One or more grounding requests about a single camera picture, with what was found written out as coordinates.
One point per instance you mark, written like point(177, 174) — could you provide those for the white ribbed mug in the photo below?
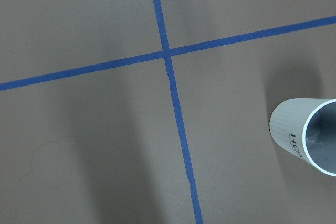
point(305, 127)

